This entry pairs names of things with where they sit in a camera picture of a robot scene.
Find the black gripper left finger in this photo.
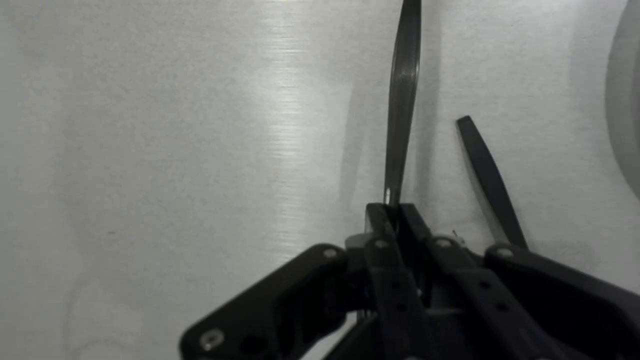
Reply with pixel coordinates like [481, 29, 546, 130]
[179, 203, 430, 360]

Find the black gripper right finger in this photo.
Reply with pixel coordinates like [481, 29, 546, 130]
[398, 203, 640, 360]

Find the black plastic fork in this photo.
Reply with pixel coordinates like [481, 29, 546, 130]
[454, 114, 531, 253]
[383, 0, 425, 206]

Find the white paper plate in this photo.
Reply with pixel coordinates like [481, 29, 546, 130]
[605, 0, 640, 203]

